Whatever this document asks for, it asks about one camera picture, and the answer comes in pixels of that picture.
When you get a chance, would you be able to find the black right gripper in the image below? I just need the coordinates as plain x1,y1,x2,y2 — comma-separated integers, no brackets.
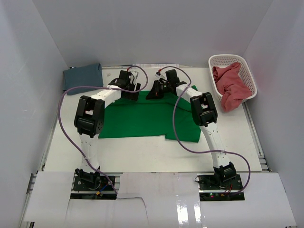
146,80,171,100

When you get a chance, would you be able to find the green t shirt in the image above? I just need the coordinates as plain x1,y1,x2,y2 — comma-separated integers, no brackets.
99,91,200,143

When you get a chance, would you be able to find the pink t shirt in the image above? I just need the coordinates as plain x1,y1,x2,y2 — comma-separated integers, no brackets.
212,62,252,113

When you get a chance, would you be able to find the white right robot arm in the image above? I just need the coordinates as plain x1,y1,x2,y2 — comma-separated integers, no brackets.
146,69,237,190

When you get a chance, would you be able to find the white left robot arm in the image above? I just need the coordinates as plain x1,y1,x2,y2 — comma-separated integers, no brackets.
74,70,141,190

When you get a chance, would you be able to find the white paper label strip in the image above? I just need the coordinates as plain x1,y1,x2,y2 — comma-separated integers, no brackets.
133,63,180,69

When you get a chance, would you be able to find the folded blue t shirt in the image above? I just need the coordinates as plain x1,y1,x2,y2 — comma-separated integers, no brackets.
63,63,104,92

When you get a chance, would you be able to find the white perforated plastic basket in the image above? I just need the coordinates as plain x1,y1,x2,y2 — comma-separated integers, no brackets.
208,54,257,104

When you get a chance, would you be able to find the white paper sheet front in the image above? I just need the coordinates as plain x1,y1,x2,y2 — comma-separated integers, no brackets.
24,171,296,228

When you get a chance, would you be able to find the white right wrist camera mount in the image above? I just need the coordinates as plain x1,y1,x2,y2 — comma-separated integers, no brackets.
155,71,167,82

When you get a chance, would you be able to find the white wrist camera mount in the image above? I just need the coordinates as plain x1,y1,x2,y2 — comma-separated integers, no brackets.
155,71,167,82
127,69,139,84

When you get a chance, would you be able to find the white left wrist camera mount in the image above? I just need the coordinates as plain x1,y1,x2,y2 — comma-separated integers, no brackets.
127,69,139,84

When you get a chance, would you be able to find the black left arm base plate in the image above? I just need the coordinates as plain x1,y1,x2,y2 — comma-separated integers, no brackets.
70,175,117,200

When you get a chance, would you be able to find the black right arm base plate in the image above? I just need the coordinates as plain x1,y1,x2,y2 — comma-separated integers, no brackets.
194,174,245,202

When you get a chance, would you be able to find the aluminium table edge rail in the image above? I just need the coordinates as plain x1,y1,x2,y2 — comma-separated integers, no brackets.
242,102,272,172

